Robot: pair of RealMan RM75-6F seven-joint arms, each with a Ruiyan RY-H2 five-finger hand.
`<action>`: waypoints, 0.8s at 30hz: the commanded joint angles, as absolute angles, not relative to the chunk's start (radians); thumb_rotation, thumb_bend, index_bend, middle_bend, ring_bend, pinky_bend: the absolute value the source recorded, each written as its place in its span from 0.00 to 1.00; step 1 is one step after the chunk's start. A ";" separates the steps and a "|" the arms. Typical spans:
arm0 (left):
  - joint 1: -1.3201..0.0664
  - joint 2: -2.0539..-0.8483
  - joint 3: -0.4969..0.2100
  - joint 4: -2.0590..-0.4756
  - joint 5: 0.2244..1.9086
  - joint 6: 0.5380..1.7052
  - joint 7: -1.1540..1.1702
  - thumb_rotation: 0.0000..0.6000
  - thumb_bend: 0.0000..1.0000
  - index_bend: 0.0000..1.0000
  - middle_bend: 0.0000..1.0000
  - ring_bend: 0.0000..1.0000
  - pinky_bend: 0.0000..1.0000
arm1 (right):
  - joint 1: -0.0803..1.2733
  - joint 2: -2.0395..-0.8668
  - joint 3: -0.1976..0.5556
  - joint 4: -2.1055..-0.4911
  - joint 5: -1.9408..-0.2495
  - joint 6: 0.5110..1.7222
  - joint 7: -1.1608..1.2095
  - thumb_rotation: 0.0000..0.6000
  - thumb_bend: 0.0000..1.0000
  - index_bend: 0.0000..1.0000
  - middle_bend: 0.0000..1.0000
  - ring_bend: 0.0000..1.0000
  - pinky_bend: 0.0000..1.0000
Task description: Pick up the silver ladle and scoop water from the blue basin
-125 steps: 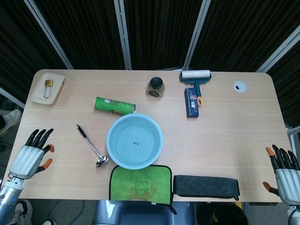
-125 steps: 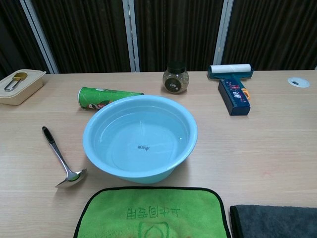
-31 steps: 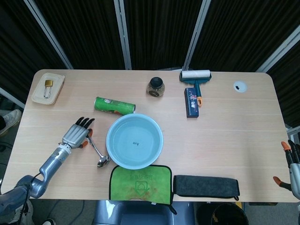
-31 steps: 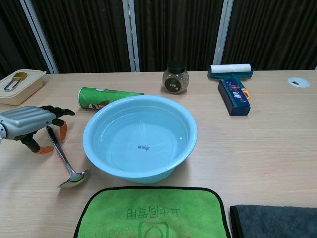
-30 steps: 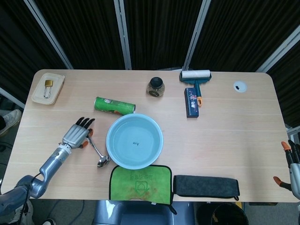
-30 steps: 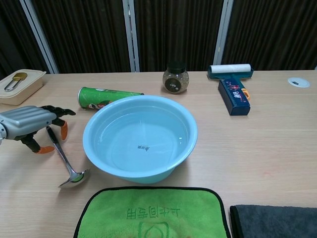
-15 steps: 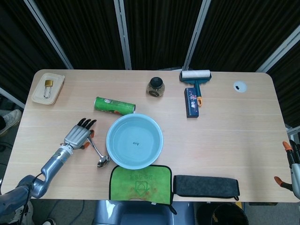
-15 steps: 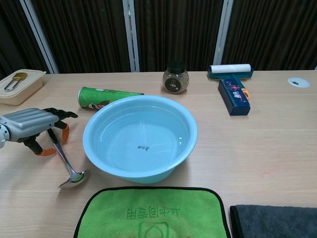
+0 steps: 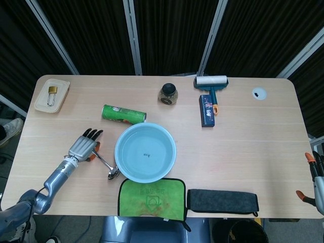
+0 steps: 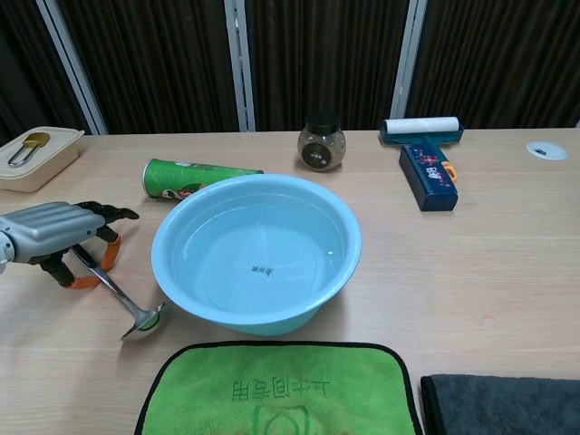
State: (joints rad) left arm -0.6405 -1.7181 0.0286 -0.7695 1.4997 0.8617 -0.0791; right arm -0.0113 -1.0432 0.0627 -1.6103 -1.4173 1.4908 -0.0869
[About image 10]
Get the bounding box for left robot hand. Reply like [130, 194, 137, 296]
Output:
[0, 200, 140, 291]

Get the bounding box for metal ladle black handle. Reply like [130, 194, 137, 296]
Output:
[72, 246, 171, 342]

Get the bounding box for light blue bowl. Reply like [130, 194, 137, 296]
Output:
[150, 174, 363, 337]

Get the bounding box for beige lunch box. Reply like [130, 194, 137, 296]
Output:
[0, 127, 86, 193]

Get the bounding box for brass padlock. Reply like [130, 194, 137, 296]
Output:
[7, 130, 51, 168]

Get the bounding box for green chips can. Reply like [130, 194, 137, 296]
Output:
[142, 158, 265, 201]

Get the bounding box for green microfiber cloth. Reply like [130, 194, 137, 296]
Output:
[134, 341, 425, 435]

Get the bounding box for glass spice jar black lid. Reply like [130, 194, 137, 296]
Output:
[297, 112, 349, 172]

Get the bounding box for dark blue printed box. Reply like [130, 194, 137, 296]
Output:
[398, 143, 459, 212]

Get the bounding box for teal lint roller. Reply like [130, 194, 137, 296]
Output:
[379, 116, 466, 185]

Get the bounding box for dark grey folded cloth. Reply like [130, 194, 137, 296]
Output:
[420, 373, 580, 435]

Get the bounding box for grey partition frame post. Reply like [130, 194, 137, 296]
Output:
[224, 0, 256, 133]
[35, 0, 109, 136]
[389, 0, 430, 121]

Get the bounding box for white table cable grommet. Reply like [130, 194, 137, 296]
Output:
[526, 140, 568, 160]

